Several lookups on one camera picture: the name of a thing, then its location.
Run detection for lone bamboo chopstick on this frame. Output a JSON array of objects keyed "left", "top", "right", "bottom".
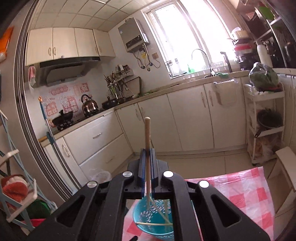
[{"left": 144, "top": 117, "right": 151, "bottom": 210}]

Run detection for cream lower kitchen cabinets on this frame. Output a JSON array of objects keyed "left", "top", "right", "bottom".
[{"left": 39, "top": 69, "right": 296, "bottom": 186}]

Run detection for kitchen window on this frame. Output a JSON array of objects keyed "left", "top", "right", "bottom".
[{"left": 144, "top": 1, "right": 238, "bottom": 78}]

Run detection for clear floral plastic container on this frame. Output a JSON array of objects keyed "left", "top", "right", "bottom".
[{"left": 89, "top": 169, "right": 112, "bottom": 184}]

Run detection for pink checkered plastic tablecloth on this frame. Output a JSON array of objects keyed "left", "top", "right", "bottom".
[{"left": 121, "top": 166, "right": 276, "bottom": 241}]

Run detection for blue perforated plastic basket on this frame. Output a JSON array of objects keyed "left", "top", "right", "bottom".
[{"left": 132, "top": 196, "right": 174, "bottom": 240}]

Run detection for wooden stool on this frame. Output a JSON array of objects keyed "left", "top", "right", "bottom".
[{"left": 267, "top": 147, "right": 295, "bottom": 214}]

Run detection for white storage rack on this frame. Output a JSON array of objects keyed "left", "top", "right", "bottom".
[{"left": 243, "top": 84, "right": 285, "bottom": 166}]

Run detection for black wok on stove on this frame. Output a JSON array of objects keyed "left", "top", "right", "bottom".
[{"left": 52, "top": 110, "right": 73, "bottom": 126}]

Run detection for metal kettle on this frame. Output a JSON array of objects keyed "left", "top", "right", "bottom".
[{"left": 81, "top": 94, "right": 99, "bottom": 116}]

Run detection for black pan on rack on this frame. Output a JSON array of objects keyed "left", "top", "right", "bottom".
[{"left": 254, "top": 108, "right": 283, "bottom": 138}]

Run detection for chrome sink faucet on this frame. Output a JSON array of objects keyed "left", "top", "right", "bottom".
[{"left": 191, "top": 48, "right": 216, "bottom": 77}]

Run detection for green bag on rack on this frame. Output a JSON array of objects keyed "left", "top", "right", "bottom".
[{"left": 248, "top": 62, "right": 279, "bottom": 91}]

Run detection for range hood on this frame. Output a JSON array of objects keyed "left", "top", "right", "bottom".
[{"left": 33, "top": 56, "right": 101, "bottom": 88}]

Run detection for cream upper cabinets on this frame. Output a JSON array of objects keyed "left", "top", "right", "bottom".
[{"left": 25, "top": 27, "right": 115, "bottom": 66}]

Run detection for utensil rack on wall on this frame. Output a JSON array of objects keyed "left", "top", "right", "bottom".
[{"left": 104, "top": 65, "right": 134, "bottom": 97}]

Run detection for wall water heater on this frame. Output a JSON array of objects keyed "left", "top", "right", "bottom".
[{"left": 118, "top": 18, "right": 149, "bottom": 53}]

